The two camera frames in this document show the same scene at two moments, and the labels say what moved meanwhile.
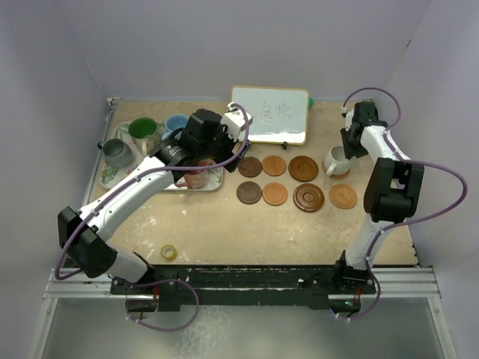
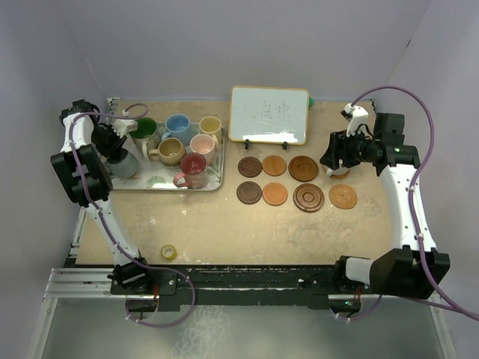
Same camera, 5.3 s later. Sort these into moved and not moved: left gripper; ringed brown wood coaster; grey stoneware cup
Moved: left gripper; grey stoneware cup
Not moved: ringed brown wood coaster
